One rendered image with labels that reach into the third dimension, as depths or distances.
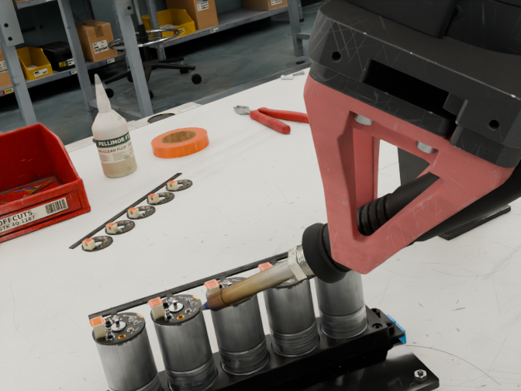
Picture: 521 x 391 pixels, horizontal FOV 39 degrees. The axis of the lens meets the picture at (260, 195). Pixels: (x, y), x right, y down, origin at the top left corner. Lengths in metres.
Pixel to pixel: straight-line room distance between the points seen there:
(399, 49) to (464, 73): 0.02
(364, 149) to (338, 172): 0.04
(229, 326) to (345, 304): 0.06
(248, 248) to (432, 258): 0.13
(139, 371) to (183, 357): 0.02
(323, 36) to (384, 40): 0.02
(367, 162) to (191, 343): 0.13
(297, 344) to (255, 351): 0.02
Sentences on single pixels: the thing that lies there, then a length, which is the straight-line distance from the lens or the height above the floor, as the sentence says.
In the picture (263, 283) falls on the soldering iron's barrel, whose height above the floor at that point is 0.84.
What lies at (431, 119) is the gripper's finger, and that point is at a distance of 0.22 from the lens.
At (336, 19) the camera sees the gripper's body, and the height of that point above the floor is 0.95.
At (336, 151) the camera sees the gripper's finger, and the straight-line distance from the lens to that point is 0.24.
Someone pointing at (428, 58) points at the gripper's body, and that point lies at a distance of 0.19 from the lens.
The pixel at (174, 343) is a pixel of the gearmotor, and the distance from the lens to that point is 0.35.
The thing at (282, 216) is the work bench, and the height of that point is 0.75.
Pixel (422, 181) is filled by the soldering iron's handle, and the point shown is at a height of 0.89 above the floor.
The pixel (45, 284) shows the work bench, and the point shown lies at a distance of 0.55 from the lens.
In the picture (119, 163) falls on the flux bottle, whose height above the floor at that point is 0.76.
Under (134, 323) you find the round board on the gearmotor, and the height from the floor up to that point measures 0.81.
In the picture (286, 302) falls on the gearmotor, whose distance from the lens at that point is 0.36.
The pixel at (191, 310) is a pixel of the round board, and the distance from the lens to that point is 0.35.
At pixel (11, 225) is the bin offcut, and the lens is 0.64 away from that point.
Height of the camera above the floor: 0.99
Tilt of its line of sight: 23 degrees down
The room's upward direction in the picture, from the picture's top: 10 degrees counter-clockwise
